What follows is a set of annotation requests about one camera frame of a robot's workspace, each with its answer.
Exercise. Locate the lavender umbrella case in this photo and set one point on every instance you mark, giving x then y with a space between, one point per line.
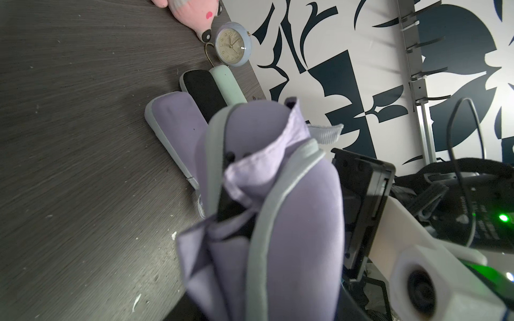
178 124

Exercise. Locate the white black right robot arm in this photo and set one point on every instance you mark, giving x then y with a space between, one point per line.
462 202

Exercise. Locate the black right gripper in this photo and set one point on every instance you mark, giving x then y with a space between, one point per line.
365 184

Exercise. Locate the pink plush pig toy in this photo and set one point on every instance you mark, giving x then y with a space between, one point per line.
198 15

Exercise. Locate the blue round alarm clock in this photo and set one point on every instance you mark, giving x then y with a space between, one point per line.
233 45

